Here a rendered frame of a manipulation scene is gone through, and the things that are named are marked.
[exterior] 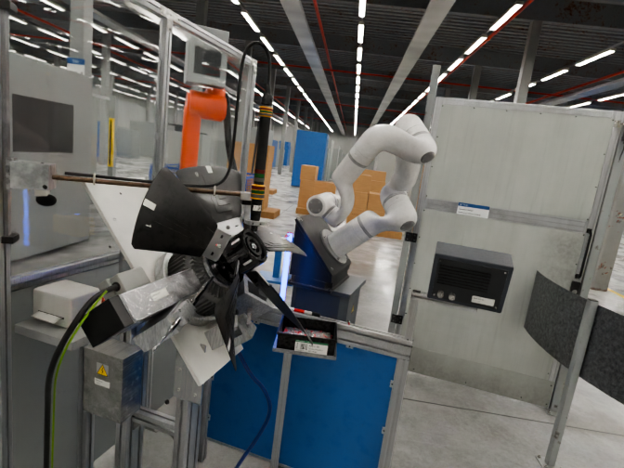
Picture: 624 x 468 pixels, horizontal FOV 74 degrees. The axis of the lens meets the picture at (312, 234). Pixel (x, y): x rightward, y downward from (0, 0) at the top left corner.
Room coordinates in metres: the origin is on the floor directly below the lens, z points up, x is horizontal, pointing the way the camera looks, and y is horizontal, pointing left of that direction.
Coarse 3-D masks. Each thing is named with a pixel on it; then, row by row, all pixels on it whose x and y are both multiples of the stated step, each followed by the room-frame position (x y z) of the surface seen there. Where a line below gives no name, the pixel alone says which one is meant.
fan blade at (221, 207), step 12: (192, 168) 1.38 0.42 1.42; (204, 168) 1.40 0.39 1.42; (216, 168) 1.43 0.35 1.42; (180, 180) 1.33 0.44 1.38; (192, 180) 1.35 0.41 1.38; (204, 180) 1.36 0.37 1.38; (216, 180) 1.38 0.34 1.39; (228, 180) 1.40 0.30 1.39; (240, 180) 1.44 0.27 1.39; (192, 192) 1.32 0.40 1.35; (204, 204) 1.30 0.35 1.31; (216, 204) 1.31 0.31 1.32; (228, 204) 1.32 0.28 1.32; (240, 204) 1.34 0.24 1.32; (216, 216) 1.28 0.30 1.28; (228, 216) 1.29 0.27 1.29
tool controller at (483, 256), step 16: (448, 256) 1.42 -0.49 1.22; (464, 256) 1.41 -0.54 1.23; (480, 256) 1.42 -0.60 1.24; (496, 256) 1.43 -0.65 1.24; (432, 272) 1.45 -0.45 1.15; (448, 272) 1.42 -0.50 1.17; (464, 272) 1.41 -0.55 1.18; (480, 272) 1.39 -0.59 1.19; (496, 272) 1.37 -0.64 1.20; (512, 272) 1.36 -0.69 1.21; (432, 288) 1.46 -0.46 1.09; (448, 288) 1.44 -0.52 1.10; (464, 288) 1.42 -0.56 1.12; (480, 288) 1.40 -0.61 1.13; (496, 288) 1.39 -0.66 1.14; (464, 304) 1.44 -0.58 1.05; (480, 304) 1.41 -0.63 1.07; (496, 304) 1.40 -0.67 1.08
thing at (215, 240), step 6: (216, 228) 1.16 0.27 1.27; (216, 234) 1.16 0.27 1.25; (222, 234) 1.17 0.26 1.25; (228, 234) 1.19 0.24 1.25; (216, 240) 1.16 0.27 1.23; (222, 240) 1.18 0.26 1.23; (210, 246) 1.15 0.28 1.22; (222, 246) 1.18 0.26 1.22; (204, 252) 1.14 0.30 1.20; (210, 252) 1.15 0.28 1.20; (216, 252) 1.17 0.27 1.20; (222, 252) 1.18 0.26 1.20; (210, 258) 1.15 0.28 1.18; (216, 258) 1.17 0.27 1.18
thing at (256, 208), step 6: (270, 84) 1.32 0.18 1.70; (270, 90) 1.32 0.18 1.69; (264, 96) 1.30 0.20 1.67; (270, 96) 1.31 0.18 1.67; (264, 102) 1.30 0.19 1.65; (270, 102) 1.31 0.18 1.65; (252, 204) 1.31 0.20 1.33; (258, 204) 1.30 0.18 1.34; (252, 210) 1.31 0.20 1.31; (258, 210) 1.30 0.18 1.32; (252, 216) 1.31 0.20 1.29; (258, 216) 1.31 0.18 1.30; (252, 228) 1.31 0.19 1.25
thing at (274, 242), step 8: (256, 232) 1.51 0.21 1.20; (264, 232) 1.53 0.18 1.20; (272, 232) 1.56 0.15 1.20; (264, 240) 1.43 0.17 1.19; (272, 240) 1.45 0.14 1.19; (280, 240) 1.49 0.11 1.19; (288, 240) 1.54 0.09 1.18; (272, 248) 1.37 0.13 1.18; (280, 248) 1.40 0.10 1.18; (288, 248) 1.44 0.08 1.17; (296, 248) 1.50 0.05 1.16
